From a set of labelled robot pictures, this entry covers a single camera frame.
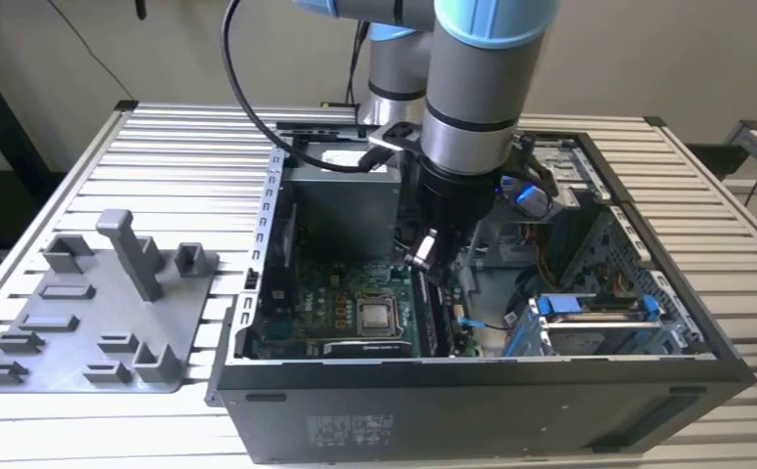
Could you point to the black hanging tool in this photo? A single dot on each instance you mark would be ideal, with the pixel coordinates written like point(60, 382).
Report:
point(140, 10)

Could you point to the grey plastic parts rack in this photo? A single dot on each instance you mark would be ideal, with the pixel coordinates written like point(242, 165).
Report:
point(124, 322)

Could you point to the black PC case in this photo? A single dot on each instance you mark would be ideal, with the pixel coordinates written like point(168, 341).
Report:
point(417, 415)

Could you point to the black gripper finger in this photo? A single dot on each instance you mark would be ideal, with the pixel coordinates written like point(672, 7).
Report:
point(424, 254)
point(450, 251)

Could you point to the hard disk in blue carrier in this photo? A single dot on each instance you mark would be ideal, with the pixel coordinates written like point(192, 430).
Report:
point(557, 307)

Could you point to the grey power supply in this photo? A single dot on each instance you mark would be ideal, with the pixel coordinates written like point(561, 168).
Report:
point(345, 220)

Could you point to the green motherboard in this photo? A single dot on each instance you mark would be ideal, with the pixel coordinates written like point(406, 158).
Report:
point(325, 303)

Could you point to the grey metal drive cage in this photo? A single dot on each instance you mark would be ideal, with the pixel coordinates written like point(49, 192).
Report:
point(488, 244)

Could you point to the black graphics card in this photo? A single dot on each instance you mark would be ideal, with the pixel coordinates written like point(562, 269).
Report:
point(365, 349)

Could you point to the CPU socket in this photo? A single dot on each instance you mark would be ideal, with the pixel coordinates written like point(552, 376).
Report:
point(377, 297)

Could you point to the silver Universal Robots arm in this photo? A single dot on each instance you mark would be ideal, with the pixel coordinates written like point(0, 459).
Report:
point(476, 98)

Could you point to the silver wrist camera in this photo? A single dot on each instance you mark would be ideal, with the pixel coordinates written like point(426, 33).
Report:
point(534, 200)
point(390, 137)

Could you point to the silver CPU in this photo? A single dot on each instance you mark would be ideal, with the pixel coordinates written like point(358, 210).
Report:
point(377, 317)

